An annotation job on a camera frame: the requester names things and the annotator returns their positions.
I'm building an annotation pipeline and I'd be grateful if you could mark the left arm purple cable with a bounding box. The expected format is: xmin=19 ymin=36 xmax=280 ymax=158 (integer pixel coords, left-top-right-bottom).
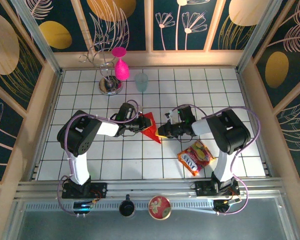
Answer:
xmin=56 ymin=99 xmax=141 ymax=217

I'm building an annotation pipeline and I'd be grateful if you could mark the aluminium table rail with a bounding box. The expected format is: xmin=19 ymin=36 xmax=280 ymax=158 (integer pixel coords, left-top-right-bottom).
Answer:
xmin=14 ymin=177 xmax=286 ymax=201

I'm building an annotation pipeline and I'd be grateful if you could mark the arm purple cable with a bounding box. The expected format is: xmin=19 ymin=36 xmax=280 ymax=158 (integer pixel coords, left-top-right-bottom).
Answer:
xmin=56 ymin=99 xmax=141 ymax=217
xmin=169 ymin=104 xmax=262 ymax=216

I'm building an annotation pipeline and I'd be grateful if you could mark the pink wine glass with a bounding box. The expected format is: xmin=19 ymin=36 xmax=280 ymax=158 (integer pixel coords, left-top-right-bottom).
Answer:
xmin=111 ymin=46 xmax=131 ymax=81

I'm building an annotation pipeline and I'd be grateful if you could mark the red cloth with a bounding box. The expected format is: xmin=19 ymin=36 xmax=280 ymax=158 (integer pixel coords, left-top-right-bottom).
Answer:
xmin=141 ymin=111 xmax=162 ymax=145

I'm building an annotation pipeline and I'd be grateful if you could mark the red round floral bowl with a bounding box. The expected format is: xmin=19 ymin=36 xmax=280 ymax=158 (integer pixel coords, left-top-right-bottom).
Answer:
xmin=148 ymin=195 xmax=172 ymax=221

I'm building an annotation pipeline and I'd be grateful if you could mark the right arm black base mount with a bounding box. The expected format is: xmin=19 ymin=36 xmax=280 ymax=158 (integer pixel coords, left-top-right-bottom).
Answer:
xmin=194 ymin=180 xmax=241 ymax=198

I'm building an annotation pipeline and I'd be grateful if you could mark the black electronics box blue light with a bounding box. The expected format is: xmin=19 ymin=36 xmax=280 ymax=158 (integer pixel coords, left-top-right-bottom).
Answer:
xmin=73 ymin=201 xmax=93 ymax=217

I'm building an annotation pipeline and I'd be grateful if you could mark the chrome wire glass stand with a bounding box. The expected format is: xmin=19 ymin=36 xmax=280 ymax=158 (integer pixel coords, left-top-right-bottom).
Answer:
xmin=79 ymin=42 xmax=124 ymax=96

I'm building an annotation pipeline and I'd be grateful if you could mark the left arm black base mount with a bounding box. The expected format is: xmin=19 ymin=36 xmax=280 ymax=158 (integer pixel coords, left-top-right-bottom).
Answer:
xmin=61 ymin=182 xmax=108 ymax=200

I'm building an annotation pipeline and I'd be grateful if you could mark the aluminium frame post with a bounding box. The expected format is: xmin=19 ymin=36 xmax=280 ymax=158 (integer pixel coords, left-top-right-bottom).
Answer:
xmin=11 ymin=0 xmax=63 ymax=76
xmin=236 ymin=0 xmax=284 ymax=73

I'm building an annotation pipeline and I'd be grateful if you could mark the black electronics box with wires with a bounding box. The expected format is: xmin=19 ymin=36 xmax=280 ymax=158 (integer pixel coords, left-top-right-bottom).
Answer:
xmin=213 ymin=197 xmax=242 ymax=216

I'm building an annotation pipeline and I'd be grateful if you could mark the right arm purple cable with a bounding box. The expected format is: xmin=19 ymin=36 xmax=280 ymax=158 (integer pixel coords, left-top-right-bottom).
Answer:
xmin=169 ymin=104 xmax=262 ymax=216

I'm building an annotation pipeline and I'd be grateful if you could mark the translucent pale blue cup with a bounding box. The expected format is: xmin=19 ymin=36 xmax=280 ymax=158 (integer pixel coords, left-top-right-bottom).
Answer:
xmin=134 ymin=72 xmax=149 ymax=93

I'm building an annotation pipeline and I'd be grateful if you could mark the orange Fox's candy bag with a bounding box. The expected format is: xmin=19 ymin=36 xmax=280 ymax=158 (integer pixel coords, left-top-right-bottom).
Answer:
xmin=177 ymin=139 xmax=216 ymax=177

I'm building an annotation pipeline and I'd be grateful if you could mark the grey slotted cable duct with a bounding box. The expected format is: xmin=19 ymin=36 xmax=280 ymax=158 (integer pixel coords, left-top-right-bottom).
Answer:
xmin=24 ymin=201 xmax=216 ymax=214

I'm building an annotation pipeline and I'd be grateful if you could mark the black mug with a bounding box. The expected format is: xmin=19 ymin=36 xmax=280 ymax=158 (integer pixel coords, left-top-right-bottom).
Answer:
xmin=118 ymin=194 xmax=136 ymax=218

